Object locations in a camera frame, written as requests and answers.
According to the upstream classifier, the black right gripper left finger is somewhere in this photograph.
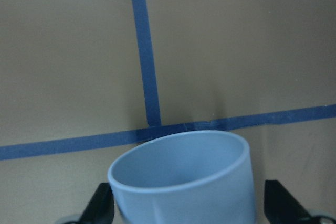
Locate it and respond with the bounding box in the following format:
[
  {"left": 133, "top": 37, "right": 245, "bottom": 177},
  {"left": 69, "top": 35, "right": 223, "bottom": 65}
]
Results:
[{"left": 78, "top": 183, "right": 114, "bottom": 224}]

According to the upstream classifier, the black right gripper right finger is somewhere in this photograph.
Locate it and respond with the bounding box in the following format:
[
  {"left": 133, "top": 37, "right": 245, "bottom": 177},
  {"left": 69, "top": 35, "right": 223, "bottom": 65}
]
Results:
[{"left": 264, "top": 180, "right": 315, "bottom": 224}]

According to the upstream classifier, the light blue plastic cup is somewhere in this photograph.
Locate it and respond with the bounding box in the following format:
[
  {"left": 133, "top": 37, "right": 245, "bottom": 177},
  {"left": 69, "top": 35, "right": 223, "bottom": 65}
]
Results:
[{"left": 107, "top": 131, "right": 257, "bottom": 223}]

